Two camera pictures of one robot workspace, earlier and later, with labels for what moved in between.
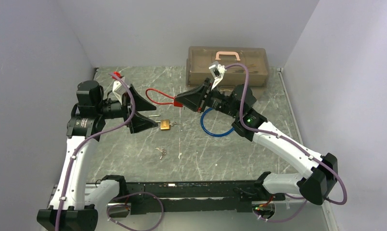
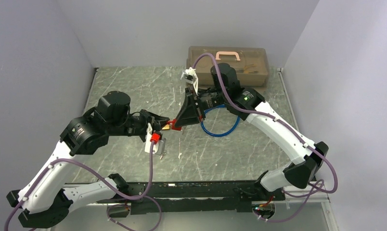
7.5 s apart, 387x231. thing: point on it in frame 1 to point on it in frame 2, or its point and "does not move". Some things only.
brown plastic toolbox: x=200 y=58 does not move
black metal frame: x=155 y=198 does not move
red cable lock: x=175 y=103 to x=174 y=121
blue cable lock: x=219 y=135 does not move
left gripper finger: x=141 y=103 to x=161 y=120
